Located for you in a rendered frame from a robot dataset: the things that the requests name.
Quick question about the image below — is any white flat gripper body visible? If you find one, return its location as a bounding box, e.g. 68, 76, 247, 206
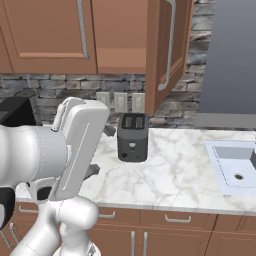
49, 96, 111, 202

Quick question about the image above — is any dark grey two-slot toaster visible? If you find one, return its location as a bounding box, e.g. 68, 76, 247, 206
116, 112, 150, 164

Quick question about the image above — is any brown drawer front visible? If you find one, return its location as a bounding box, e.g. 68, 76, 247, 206
139, 208, 218, 232
96, 206, 141, 228
213, 214, 256, 235
14, 200, 45, 222

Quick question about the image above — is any black coffee machine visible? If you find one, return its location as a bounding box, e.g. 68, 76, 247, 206
0, 88, 43, 128

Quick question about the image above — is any brown base cupboard door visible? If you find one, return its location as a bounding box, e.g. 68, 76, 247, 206
0, 216, 43, 256
87, 225, 140, 256
139, 227, 213, 256
203, 230, 256, 256

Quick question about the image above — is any white sink basin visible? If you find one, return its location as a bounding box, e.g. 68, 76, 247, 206
203, 139, 256, 198

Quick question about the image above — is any grey window with sill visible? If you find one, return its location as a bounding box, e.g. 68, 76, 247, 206
194, 0, 256, 130

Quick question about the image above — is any beige wall socket plate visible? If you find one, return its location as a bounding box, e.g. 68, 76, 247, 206
96, 91, 111, 110
131, 92, 146, 114
113, 92, 129, 114

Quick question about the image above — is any grey drawer handle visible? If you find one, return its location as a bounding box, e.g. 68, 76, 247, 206
98, 210, 117, 220
164, 214, 193, 224
18, 205, 40, 215

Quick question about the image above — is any grey base cupboard door handle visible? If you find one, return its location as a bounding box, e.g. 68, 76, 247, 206
143, 231, 149, 256
0, 229, 15, 250
8, 222, 20, 245
130, 230, 136, 256

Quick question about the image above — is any brown open wall cupboard door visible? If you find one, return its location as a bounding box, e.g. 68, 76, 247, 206
145, 0, 195, 116

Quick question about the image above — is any brown wall cupboard carcass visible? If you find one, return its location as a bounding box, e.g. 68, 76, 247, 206
90, 0, 150, 75

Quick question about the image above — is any grey long cupboard door handle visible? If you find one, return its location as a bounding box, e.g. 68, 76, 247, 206
157, 0, 177, 92
76, 0, 91, 61

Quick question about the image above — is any brown closed wall cupboard door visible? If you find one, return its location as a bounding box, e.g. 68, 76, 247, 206
0, 0, 98, 76

